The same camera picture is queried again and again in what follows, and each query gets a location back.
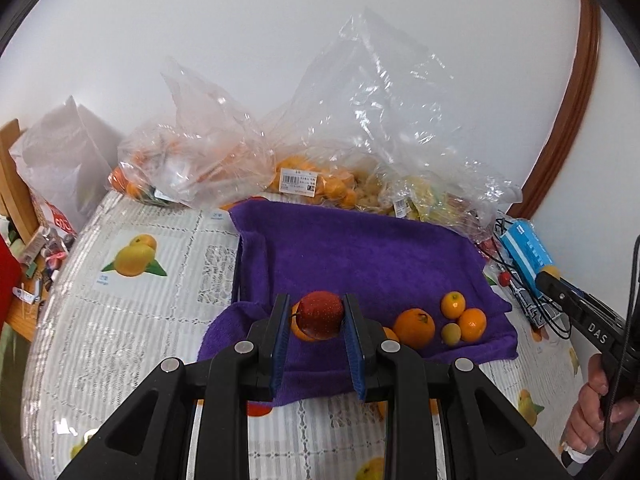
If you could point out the clear bag of red produce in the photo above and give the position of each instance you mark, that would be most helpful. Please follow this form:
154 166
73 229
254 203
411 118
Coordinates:
487 247

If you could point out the large orange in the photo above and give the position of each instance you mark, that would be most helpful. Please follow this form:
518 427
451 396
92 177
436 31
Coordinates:
414 327

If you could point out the red paper bag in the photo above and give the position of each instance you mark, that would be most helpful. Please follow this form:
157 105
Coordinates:
7 280

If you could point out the clear plastic bag with oranges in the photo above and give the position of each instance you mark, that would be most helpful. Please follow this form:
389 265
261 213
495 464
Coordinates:
165 160

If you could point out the labelled clear bag of oranges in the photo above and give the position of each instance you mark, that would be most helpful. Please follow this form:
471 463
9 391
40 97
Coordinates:
325 185

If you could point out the red apple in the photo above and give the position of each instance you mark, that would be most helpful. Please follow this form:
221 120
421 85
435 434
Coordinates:
320 316

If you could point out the small yellow fruit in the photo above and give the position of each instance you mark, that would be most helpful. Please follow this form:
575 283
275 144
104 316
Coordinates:
549 272
451 334

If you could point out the blue tissue pack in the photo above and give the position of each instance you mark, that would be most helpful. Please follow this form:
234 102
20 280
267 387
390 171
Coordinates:
525 250

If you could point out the small red fruit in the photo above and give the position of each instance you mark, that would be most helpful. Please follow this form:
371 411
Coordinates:
505 277

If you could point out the wooden chair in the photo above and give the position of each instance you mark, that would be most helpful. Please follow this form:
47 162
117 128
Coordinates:
12 185

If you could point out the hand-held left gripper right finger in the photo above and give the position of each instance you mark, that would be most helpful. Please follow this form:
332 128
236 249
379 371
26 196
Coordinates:
354 350

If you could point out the purple towel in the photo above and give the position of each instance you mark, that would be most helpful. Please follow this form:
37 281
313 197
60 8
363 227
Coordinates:
360 260

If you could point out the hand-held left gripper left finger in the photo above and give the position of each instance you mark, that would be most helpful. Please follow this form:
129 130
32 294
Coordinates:
279 350

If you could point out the fruit print tablecloth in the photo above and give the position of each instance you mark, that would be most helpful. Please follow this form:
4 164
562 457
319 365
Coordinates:
150 335

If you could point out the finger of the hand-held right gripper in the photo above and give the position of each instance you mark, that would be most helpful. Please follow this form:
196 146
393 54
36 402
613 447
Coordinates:
560 295

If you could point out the small orange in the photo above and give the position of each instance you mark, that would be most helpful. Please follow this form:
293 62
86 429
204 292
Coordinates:
298 331
472 324
390 335
454 305

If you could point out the person's right hand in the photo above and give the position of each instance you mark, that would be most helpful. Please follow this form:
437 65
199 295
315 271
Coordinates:
590 410

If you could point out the brown wooden door frame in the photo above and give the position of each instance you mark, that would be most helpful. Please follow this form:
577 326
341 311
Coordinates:
570 110

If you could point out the clear bag of yellow produce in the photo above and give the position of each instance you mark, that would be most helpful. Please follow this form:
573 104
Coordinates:
435 200

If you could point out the white plastic bag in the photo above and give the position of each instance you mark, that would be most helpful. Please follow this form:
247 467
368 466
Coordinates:
60 160

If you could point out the red white snack packet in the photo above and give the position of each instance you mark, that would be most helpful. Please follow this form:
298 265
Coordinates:
57 216

